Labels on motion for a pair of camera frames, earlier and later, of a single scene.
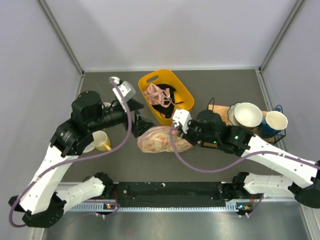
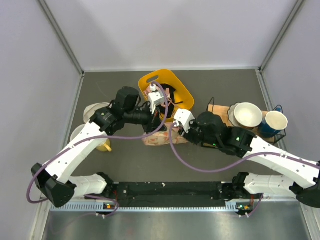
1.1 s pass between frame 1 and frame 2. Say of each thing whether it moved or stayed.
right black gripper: stayed
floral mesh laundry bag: moved
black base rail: stayed
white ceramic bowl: stayed
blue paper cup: stayed
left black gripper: moved
